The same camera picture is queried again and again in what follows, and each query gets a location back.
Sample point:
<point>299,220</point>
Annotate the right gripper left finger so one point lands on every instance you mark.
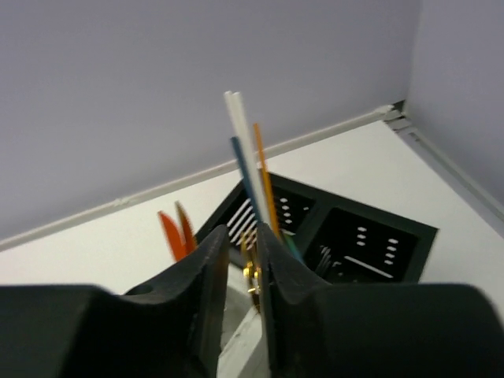
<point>168,326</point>

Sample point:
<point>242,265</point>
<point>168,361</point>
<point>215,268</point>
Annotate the black utensil container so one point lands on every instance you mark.
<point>344,241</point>

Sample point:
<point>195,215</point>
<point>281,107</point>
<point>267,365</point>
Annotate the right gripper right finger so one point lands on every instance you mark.
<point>313,328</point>

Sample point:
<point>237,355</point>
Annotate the gold chopstick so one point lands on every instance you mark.
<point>267,182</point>

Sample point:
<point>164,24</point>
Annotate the gold metal fork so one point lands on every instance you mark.
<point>251,268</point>

